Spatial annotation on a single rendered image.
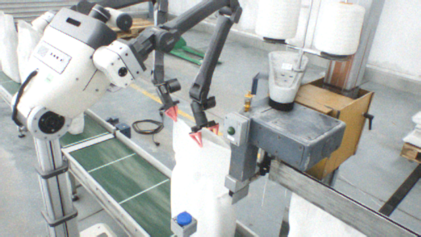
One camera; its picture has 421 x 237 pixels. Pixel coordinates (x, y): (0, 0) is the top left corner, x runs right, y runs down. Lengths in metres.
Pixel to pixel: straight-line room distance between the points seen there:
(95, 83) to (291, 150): 0.73
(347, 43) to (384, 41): 5.13
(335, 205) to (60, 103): 1.04
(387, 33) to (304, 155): 5.38
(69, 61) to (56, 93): 0.12
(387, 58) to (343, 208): 5.25
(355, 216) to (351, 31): 0.60
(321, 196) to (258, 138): 0.32
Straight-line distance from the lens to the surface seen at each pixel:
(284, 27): 1.31
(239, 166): 1.19
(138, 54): 1.15
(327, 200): 1.24
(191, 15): 1.28
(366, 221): 1.21
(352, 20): 1.19
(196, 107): 1.48
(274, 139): 1.05
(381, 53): 6.36
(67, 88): 1.26
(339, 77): 1.44
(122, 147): 2.70
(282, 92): 1.13
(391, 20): 6.27
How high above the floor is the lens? 1.80
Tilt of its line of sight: 27 degrees down
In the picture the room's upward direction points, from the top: 4 degrees clockwise
